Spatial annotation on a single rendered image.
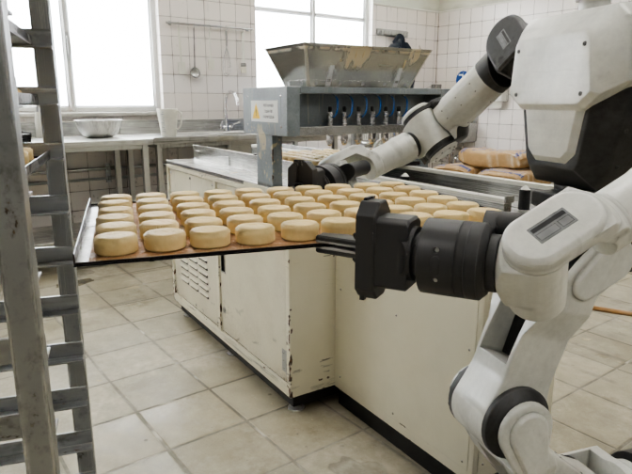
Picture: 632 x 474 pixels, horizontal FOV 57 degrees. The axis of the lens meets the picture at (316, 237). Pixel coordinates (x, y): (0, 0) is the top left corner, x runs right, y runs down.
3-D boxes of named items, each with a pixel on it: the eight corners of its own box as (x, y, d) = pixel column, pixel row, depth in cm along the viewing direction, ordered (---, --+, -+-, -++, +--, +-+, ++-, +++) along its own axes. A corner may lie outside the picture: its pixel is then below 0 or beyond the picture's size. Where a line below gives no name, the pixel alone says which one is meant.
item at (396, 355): (331, 404, 221) (333, 171, 200) (401, 382, 239) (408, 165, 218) (469, 513, 163) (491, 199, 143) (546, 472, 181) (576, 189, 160)
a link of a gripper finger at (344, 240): (323, 237, 75) (369, 243, 72) (313, 243, 72) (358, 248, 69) (324, 226, 75) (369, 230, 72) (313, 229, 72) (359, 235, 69)
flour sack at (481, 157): (452, 165, 555) (453, 148, 551) (476, 162, 583) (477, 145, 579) (523, 171, 504) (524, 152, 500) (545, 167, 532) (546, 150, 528)
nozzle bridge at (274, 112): (244, 181, 218) (242, 87, 210) (393, 168, 256) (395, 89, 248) (287, 192, 191) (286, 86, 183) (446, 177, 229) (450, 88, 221)
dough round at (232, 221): (233, 227, 82) (232, 213, 82) (267, 228, 82) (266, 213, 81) (222, 234, 78) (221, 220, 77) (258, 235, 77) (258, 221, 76)
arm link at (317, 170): (279, 220, 118) (307, 211, 129) (322, 225, 114) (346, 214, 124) (279, 158, 115) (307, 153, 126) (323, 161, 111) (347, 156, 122)
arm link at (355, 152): (312, 168, 134) (357, 147, 139) (331, 201, 134) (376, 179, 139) (322, 158, 128) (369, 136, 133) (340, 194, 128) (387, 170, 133)
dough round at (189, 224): (192, 240, 74) (191, 225, 74) (180, 232, 79) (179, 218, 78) (228, 235, 77) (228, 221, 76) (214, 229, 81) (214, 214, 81)
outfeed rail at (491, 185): (251, 155, 322) (251, 143, 320) (256, 154, 324) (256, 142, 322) (576, 212, 157) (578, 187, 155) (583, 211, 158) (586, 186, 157)
